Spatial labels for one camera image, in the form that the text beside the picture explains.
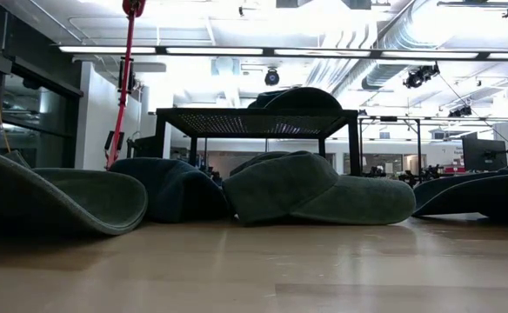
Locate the black perforated metal shelf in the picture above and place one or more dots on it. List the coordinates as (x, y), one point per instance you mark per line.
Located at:
(236, 112)

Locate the black computer monitor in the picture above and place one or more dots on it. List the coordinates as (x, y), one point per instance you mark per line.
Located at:
(145, 148)
(484, 154)

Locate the long linear ceiling light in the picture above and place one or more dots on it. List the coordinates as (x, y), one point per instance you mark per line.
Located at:
(215, 51)

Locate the black ceiling spotlight cluster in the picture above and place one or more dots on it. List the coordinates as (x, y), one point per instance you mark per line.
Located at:
(419, 76)

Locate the red pole stand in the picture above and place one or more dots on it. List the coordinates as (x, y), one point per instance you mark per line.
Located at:
(133, 6)

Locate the small black ceiling spotlight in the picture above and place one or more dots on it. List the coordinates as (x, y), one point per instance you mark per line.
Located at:
(460, 112)

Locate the black background frame stand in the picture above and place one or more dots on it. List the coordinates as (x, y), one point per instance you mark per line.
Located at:
(389, 118)

